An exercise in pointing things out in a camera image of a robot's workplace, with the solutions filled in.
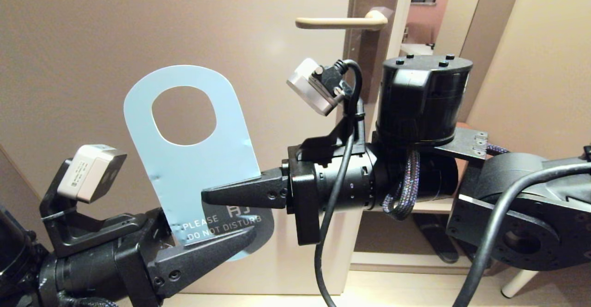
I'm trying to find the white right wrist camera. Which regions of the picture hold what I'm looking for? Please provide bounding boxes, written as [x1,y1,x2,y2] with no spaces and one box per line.
[286,58,347,117]

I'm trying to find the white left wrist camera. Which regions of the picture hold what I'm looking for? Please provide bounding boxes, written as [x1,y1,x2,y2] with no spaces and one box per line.
[57,144,127,205]

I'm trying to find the beige door handle lever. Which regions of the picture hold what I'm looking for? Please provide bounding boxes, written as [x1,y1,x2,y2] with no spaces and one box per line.
[295,9,389,30]

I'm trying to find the white round table leg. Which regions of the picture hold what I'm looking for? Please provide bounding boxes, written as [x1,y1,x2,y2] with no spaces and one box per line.
[501,269,541,299]

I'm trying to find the blue do-not-disturb door hanger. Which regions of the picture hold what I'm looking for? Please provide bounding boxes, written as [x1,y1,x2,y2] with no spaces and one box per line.
[123,65,275,262]

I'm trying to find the wall mirror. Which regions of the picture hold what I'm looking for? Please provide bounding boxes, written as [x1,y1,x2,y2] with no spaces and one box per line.
[402,0,488,58]

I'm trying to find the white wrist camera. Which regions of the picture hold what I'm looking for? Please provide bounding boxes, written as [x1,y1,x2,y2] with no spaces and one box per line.
[57,144,127,205]
[286,58,347,117]

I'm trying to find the thick black cable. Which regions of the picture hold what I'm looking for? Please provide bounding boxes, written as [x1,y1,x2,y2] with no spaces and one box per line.
[314,59,591,307]

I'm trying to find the purple braided cable sleeve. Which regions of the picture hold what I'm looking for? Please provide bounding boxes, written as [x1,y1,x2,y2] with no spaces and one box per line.
[55,293,121,307]
[382,143,508,221]

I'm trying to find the beige room door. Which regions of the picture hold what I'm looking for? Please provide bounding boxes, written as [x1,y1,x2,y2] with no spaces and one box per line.
[0,0,416,296]

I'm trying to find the dark slipper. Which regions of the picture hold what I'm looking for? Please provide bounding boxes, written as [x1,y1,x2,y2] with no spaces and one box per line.
[413,215,460,264]

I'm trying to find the beige bench shelf unit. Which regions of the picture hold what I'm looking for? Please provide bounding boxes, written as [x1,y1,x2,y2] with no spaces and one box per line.
[350,199,488,275]

